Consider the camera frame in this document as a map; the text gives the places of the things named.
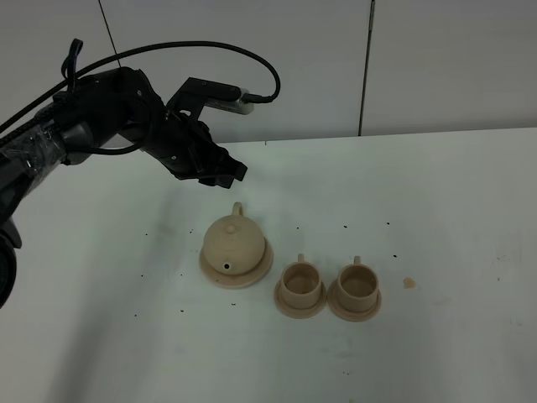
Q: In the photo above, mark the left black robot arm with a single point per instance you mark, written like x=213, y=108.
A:
x=111, y=113

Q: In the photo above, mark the right beige teacup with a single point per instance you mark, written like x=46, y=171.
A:
x=357, y=287

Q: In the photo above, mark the teacup saucer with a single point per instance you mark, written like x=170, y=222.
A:
x=350, y=316
x=298, y=313

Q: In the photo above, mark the left beige teacup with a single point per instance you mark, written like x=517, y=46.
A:
x=301, y=283

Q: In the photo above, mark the beige teapot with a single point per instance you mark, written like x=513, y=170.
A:
x=234, y=244

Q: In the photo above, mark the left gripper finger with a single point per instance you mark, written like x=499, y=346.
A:
x=219, y=176
x=222, y=158

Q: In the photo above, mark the beige teapot saucer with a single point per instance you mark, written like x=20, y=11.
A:
x=242, y=280

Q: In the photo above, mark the left teacup saucer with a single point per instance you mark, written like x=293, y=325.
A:
x=298, y=313

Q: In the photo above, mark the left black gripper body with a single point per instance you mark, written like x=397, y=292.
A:
x=183, y=145

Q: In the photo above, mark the beige teacup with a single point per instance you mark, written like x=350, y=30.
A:
x=357, y=287
x=301, y=283

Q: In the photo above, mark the right teacup saucer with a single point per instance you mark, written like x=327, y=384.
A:
x=350, y=316

